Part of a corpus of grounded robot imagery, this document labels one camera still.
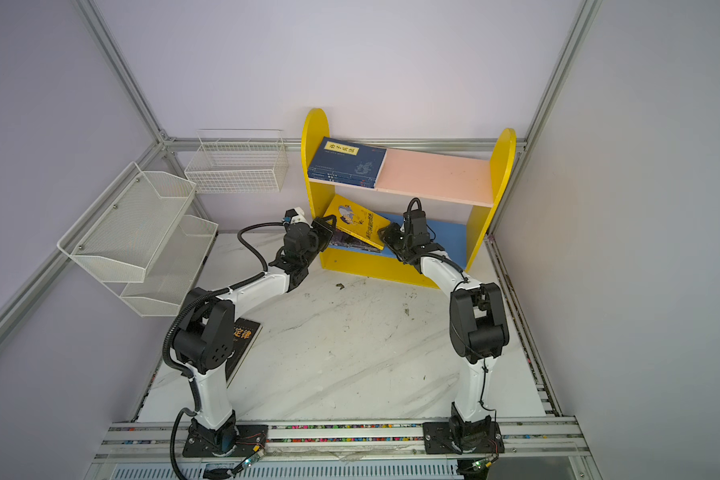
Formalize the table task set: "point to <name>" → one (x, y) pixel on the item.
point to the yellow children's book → (357, 220)
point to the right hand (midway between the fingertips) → (377, 231)
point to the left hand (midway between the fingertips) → (337, 215)
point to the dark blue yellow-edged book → (344, 240)
